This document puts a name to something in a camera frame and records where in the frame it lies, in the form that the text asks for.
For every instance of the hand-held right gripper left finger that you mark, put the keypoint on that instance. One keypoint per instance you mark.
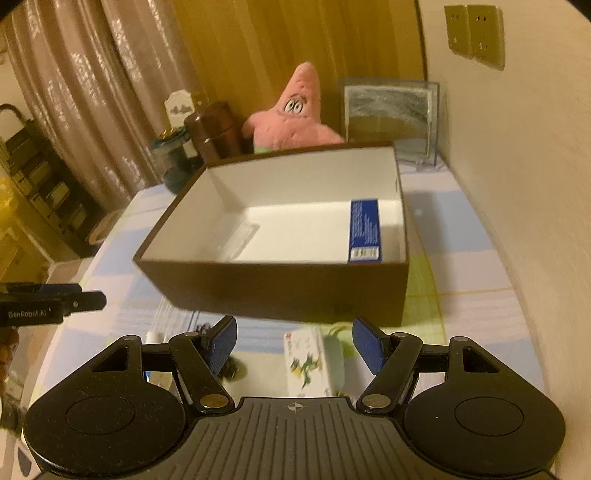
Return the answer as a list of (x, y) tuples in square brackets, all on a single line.
[(225, 344)]

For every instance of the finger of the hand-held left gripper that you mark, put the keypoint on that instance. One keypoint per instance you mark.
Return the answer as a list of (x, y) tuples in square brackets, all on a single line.
[(85, 302), (51, 289)]

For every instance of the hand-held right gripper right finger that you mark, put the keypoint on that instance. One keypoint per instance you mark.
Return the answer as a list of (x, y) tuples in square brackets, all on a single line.
[(368, 346)]

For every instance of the white box with green print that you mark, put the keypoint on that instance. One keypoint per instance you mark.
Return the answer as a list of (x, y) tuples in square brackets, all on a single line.
[(300, 360)]

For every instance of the white cardboard box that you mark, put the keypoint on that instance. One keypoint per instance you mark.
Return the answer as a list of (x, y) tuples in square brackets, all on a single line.
[(277, 286)]

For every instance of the person's left hand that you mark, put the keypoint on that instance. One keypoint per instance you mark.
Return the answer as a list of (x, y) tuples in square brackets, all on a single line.
[(7, 357)]

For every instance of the clear plastic case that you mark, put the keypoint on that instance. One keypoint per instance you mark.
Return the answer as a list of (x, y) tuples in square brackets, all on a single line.
[(240, 241)]

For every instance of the dark shelf rack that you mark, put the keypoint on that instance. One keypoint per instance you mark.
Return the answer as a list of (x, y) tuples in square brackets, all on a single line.
[(37, 175)]

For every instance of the blue carton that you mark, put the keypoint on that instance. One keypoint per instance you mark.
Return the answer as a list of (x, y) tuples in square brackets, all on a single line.
[(364, 230)]

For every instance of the checked tablecloth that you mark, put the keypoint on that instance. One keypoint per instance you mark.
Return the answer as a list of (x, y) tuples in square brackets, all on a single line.
[(461, 277)]

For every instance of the dark teal glass jar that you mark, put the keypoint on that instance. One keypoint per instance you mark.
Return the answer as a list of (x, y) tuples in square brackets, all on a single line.
[(178, 161)]

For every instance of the brown metal thermos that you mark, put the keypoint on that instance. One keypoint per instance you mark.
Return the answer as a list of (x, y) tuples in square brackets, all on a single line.
[(217, 134)]

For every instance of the white scalloped card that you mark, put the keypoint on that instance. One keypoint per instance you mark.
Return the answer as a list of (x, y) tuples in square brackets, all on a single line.
[(178, 104)]

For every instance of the beige patterned curtain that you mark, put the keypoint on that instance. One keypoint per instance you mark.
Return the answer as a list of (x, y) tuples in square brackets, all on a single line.
[(69, 69)]

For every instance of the pink starfish plush toy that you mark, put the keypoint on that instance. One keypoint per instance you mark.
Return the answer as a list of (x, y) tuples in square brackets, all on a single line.
[(286, 129)]

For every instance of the glass picture frame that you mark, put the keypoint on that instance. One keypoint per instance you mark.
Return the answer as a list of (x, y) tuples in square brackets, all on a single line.
[(388, 110)]

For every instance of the wall socket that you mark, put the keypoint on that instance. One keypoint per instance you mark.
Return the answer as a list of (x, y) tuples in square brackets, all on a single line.
[(457, 27), (485, 34)]

